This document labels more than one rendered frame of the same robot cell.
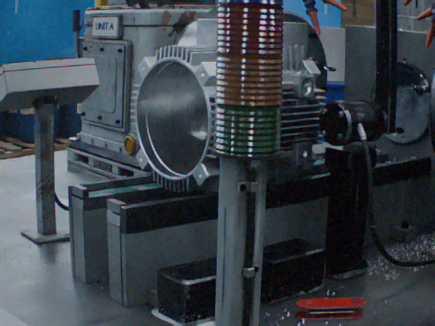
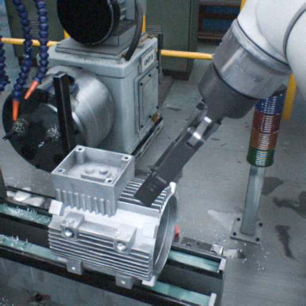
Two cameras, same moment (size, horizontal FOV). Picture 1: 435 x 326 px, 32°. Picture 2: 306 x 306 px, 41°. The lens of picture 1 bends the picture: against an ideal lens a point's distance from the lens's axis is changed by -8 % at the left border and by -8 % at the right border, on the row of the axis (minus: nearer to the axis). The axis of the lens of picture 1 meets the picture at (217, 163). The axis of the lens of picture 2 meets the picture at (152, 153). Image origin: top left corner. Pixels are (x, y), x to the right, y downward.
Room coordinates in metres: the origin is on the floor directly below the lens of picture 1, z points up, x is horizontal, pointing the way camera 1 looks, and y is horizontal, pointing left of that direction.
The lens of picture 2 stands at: (1.33, 0.54, 1.56)
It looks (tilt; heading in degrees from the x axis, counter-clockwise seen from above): 33 degrees down; 240
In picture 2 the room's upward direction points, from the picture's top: straight up
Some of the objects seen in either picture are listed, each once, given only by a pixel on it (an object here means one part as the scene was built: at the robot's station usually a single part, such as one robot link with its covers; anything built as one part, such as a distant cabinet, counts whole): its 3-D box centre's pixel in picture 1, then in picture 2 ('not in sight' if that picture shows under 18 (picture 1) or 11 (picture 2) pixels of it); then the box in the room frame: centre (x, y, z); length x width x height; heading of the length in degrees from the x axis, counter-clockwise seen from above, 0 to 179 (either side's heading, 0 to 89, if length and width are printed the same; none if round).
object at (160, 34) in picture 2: not in sight; (150, 61); (0.65, -0.64, 1.07); 0.08 x 0.07 x 0.20; 130
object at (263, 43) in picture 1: (250, 28); (266, 117); (0.71, -0.03, 1.14); 0.06 x 0.06 x 0.04
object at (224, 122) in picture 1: (247, 128); (261, 151); (0.71, -0.03, 1.05); 0.06 x 0.06 x 0.04
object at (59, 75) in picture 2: (385, 45); (67, 128); (1.10, -0.24, 1.12); 0.04 x 0.03 x 0.26; 130
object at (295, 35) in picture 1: (252, 45); (95, 180); (1.11, -0.04, 1.11); 0.12 x 0.11 x 0.07; 131
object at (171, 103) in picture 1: (228, 113); (117, 222); (1.09, -0.01, 1.02); 0.20 x 0.19 x 0.19; 131
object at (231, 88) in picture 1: (248, 78); (263, 134); (0.71, -0.03, 1.10); 0.06 x 0.06 x 0.04
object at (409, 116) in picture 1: (401, 102); not in sight; (1.34, -0.32, 1.02); 0.15 x 0.02 x 0.15; 40
